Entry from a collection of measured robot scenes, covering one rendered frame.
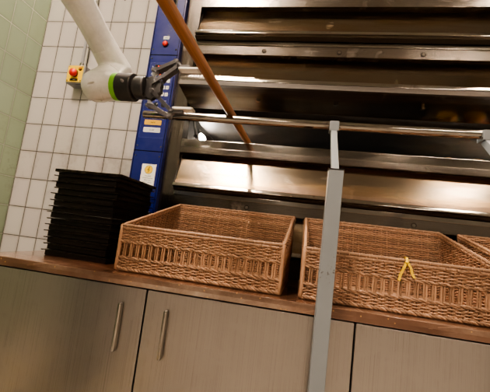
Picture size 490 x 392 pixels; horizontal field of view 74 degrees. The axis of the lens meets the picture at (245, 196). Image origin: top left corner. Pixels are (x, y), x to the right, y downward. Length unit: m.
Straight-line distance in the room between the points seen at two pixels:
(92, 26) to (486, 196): 1.64
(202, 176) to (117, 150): 0.48
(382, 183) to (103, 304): 1.20
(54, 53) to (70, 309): 1.49
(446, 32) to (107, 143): 1.69
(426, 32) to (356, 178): 0.74
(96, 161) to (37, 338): 0.92
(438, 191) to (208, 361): 1.16
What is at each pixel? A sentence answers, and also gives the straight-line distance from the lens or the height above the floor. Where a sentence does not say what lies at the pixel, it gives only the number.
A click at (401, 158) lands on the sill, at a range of 1.61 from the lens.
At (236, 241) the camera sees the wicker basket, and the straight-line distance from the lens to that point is 1.02.
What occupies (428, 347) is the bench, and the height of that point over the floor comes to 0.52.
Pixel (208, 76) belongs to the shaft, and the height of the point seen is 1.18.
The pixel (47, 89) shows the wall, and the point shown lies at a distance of 2.17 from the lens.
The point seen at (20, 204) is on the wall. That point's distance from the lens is 2.08.
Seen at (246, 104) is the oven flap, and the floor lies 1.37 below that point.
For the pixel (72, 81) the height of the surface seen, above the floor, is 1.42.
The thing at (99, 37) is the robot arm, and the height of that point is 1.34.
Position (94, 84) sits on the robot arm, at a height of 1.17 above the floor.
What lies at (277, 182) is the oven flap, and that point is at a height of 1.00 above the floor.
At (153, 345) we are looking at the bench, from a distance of 1.09.
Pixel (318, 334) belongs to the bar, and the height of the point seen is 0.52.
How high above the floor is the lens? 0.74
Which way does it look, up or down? 7 degrees up
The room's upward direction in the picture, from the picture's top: 7 degrees clockwise
